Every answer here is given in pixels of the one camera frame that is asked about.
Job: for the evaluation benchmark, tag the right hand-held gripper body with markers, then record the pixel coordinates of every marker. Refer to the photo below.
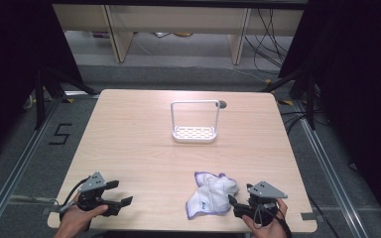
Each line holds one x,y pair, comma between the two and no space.
265,198

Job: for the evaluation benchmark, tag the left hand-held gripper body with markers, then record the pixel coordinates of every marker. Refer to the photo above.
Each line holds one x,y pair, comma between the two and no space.
91,195

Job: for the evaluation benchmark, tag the white cloth with purple edge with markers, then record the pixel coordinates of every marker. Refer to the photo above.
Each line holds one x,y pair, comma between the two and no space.
211,195

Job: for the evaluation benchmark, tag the person's right hand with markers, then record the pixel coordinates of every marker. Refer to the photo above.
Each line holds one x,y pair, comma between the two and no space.
271,226

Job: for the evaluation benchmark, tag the person's left hand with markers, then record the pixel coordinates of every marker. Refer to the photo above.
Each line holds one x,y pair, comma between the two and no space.
76,219

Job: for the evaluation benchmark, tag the grey round table cap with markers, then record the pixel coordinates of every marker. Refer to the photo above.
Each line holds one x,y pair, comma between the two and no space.
222,104

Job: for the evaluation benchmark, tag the black metal stand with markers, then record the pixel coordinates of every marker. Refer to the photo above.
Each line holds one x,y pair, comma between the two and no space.
302,89
51,89

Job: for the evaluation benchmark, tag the dark curtain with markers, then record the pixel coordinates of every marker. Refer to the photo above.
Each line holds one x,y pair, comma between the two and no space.
357,82
10,66

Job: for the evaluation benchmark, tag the beige wooden desk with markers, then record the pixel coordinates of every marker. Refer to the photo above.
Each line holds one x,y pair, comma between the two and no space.
178,18

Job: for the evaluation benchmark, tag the aluminium floor rail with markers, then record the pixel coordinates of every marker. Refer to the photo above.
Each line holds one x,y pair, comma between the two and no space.
16,165
330,165

